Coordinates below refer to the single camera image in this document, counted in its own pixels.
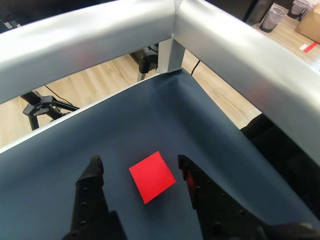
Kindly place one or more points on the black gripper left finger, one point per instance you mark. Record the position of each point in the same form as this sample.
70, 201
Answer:
87, 200

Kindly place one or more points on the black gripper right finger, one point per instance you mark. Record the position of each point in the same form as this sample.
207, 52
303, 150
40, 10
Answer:
217, 212

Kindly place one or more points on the red cube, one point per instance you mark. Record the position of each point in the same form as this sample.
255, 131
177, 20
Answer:
152, 177

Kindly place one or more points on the brown cardboard box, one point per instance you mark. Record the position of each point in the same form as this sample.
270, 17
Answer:
310, 27

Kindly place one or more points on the dark blue-grey mat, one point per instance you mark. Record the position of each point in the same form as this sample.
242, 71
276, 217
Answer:
150, 120

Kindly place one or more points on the black tripod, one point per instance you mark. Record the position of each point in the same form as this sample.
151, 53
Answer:
40, 106

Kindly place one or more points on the black stand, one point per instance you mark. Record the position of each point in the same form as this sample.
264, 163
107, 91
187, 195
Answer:
147, 60

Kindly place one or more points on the red white floor tape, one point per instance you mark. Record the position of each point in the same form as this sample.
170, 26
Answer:
310, 47

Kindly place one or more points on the mesh waste bin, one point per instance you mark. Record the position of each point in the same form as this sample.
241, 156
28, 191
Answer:
298, 7
271, 20

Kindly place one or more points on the silver metal table frame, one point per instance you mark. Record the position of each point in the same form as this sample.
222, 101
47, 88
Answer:
100, 35

